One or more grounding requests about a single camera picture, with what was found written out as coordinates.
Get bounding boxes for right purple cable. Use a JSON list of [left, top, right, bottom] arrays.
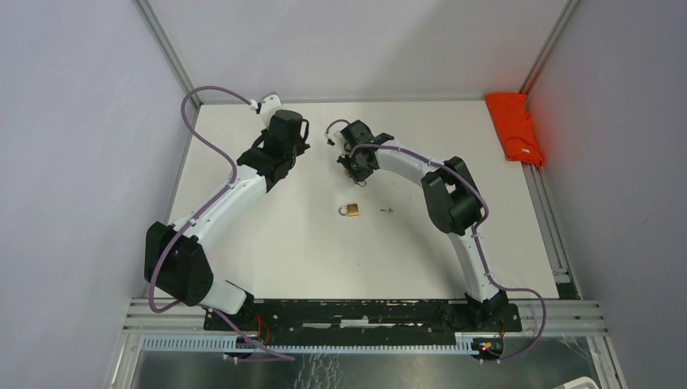
[[325, 118, 548, 363]]

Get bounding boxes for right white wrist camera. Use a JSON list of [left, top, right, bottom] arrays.
[[326, 131, 345, 149]]

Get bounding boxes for purple cable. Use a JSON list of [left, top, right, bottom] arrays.
[[147, 85, 297, 363], [325, 118, 548, 363]]

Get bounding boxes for orange folded cloth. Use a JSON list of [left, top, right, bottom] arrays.
[[484, 92, 546, 168]]

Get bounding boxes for white slotted cable duct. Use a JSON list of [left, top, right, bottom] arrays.
[[141, 335, 478, 356]]

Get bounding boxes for aluminium frame rails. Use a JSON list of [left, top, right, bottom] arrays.
[[523, 165, 608, 337]]

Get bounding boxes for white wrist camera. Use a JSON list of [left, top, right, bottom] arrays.
[[250, 92, 283, 126], [326, 131, 345, 149]]

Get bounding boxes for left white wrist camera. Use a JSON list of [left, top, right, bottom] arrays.
[[250, 92, 283, 126]]

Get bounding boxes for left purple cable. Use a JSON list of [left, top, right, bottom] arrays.
[[147, 85, 297, 363]]

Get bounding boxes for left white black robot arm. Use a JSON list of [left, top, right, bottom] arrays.
[[143, 109, 309, 331]]

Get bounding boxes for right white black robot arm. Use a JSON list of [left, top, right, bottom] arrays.
[[328, 120, 508, 331]]

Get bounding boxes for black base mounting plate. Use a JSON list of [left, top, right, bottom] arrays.
[[203, 299, 523, 346]]

